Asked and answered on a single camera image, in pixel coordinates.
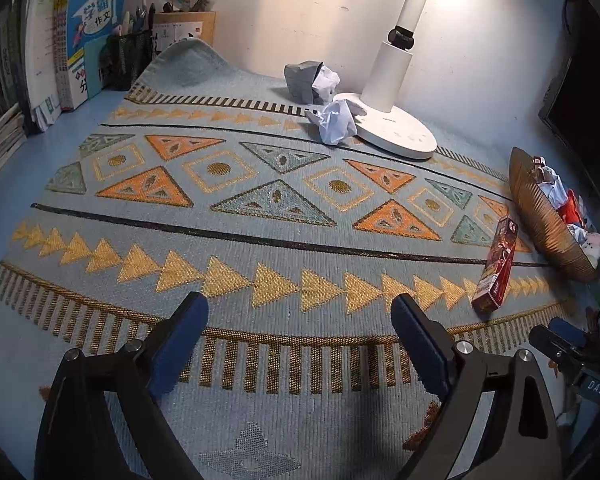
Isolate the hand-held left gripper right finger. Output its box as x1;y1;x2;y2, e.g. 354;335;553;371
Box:
390;293;563;480

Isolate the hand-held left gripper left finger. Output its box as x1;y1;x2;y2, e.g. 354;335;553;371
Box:
35;291;210;480

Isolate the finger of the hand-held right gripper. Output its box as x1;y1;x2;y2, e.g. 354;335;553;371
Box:
549;317;589;346
528;324;589;374

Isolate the long red box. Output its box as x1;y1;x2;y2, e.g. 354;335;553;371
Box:
471;216;520;314

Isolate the gold ribbed basket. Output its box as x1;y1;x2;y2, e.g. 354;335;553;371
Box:
509;147;600;283

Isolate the white rabbit plush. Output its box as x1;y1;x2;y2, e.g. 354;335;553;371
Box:
577;232;600;262

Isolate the patterned woven mat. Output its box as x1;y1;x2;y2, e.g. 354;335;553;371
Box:
0;39;600;480

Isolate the small red box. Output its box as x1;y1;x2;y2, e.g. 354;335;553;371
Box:
529;156;554;184

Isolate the black monitor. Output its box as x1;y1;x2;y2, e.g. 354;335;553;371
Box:
539;0;600;212

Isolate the white desk lamp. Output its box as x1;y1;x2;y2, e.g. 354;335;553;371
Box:
332;0;439;161

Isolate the black mesh pen holder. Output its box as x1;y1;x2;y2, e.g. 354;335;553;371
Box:
105;4;156;92

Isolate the grey white crumpled paper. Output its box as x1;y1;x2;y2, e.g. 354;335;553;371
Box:
284;60;341;106

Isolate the beige pen holder box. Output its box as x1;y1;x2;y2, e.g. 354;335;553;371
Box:
152;0;217;57

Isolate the row of dark books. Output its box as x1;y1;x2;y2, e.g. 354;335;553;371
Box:
0;7;32;117

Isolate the blue book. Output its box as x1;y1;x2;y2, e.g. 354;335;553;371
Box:
65;0;130;111

